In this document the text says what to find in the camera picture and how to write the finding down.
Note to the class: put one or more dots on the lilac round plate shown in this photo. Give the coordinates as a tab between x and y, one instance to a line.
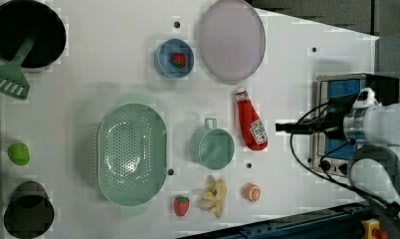
232	40

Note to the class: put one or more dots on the red plush ketchup bottle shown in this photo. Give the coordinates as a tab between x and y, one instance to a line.
252	128

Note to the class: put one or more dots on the green slotted spatula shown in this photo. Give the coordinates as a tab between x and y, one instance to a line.
13	82

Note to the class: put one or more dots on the orange slice toy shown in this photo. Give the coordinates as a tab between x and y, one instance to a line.
252	192

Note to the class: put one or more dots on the strawberry toy in bowl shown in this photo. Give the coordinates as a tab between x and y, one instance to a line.
178	60

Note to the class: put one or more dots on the blue bowl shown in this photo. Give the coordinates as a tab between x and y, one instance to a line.
163	55

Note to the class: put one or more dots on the toaster oven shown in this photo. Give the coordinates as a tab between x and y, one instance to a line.
337	152

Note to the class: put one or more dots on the yellow red emergency button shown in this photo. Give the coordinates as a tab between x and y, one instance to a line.
372	230

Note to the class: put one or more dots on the black pot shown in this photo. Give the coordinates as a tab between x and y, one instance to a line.
30	212

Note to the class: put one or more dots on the mint green mug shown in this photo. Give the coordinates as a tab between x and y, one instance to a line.
211	146

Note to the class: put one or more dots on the mint green oval strainer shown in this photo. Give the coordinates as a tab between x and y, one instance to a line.
132	154

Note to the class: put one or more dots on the black frying pan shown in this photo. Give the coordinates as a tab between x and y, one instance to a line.
19	19

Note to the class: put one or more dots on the strawberry toy on table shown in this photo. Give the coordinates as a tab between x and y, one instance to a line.
181	205

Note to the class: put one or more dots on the green round toy fruit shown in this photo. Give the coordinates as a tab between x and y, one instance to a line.
19	153

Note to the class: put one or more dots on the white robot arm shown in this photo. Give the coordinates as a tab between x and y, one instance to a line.
358	119

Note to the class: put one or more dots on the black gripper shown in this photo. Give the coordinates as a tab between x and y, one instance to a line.
331	124

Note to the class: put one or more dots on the blue metal table frame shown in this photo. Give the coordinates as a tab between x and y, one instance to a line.
340	222

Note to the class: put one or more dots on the peeled banana toy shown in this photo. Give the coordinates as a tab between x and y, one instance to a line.
214	199

